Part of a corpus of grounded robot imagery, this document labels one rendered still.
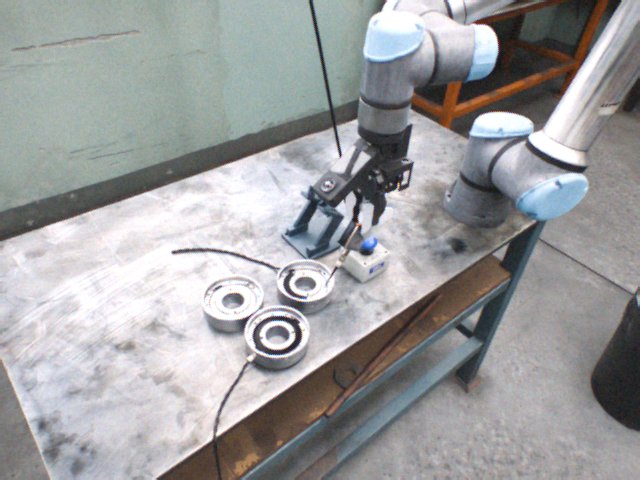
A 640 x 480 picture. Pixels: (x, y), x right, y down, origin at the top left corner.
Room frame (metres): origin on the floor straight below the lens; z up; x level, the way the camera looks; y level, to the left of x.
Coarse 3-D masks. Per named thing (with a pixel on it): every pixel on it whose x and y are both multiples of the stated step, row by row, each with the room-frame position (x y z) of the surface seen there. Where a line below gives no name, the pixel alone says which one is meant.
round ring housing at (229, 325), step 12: (228, 276) 0.61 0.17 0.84; (240, 276) 0.62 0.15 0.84; (216, 288) 0.59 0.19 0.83; (252, 288) 0.60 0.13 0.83; (204, 300) 0.56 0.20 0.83; (216, 300) 0.56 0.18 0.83; (228, 300) 0.58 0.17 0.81; (240, 300) 0.58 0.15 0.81; (204, 312) 0.53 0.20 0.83; (228, 312) 0.54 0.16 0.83; (240, 312) 0.54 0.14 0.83; (252, 312) 0.53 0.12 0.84; (216, 324) 0.52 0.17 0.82; (228, 324) 0.51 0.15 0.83; (240, 324) 0.52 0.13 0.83
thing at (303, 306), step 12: (288, 264) 0.66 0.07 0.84; (300, 264) 0.67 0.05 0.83; (312, 264) 0.67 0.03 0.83; (300, 276) 0.64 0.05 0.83; (312, 276) 0.64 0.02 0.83; (324, 276) 0.64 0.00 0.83; (312, 288) 0.64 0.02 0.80; (288, 300) 0.58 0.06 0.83; (300, 300) 0.57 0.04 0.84; (312, 300) 0.57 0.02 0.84; (324, 300) 0.58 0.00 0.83; (300, 312) 0.58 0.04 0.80
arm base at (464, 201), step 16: (464, 176) 0.92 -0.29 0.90; (448, 192) 0.96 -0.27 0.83; (464, 192) 0.91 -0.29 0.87; (480, 192) 0.89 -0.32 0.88; (496, 192) 0.89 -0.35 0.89; (448, 208) 0.92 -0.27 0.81; (464, 208) 0.89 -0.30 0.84; (480, 208) 0.88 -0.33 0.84; (496, 208) 0.88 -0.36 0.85; (480, 224) 0.87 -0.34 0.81; (496, 224) 0.88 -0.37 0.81
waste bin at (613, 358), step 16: (624, 320) 1.07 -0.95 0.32; (624, 336) 1.02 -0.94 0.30; (608, 352) 1.05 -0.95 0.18; (624, 352) 0.99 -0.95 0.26; (608, 368) 1.01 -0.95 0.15; (624, 368) 0.97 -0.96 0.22; (592, 384) 1.04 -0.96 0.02; (608, 384) 0.98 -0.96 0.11; (624, 384) 0.94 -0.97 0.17; (608, 400) 0.96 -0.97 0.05; (624, 400) 0.93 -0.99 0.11; (624, 416) 0.91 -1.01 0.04
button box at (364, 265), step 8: (360, 248) 0.71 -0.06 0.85; (376, 248) 0.72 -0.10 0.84; (384, 248) 0.72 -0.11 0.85; (352, 256) 0.69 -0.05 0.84; (360, 256) 0.69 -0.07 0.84; (368, 256) 0.69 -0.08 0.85; (376, 256) 0.69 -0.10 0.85; (384, 256) 0.70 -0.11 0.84; (344, 264) 0.70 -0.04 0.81; (352, 264) 0.68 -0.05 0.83; (360, 264) 0.67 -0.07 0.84; (368, 264) 0.67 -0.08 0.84; (376, 264) 0.68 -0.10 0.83; (384, 264) 0.70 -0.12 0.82; (352, 272) 0.68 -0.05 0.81; (360, 272) 0.67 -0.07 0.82; (368, 272) 0.67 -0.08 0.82; (376, 272) 0.69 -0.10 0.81; (360, 280) 0.67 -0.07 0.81; (368, 280) 0.67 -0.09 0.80
